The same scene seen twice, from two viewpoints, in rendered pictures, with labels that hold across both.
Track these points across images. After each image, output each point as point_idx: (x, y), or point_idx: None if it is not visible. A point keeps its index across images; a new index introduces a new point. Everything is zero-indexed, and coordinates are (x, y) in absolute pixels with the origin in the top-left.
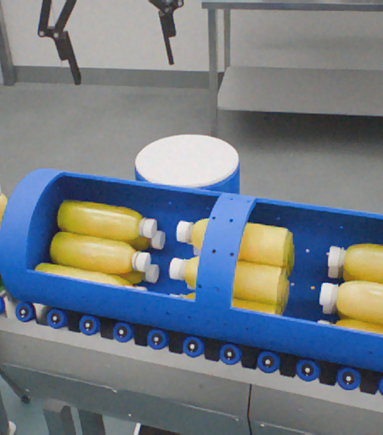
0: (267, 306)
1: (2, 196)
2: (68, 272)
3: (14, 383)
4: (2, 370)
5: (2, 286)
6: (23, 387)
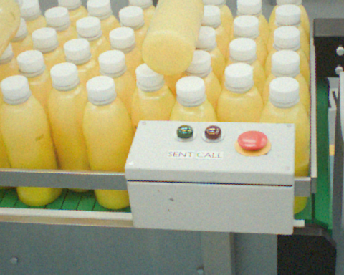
0: None
1: (301, 5)
2: None
3: (342, 266)
4: None
5: (317, 132)
6: None
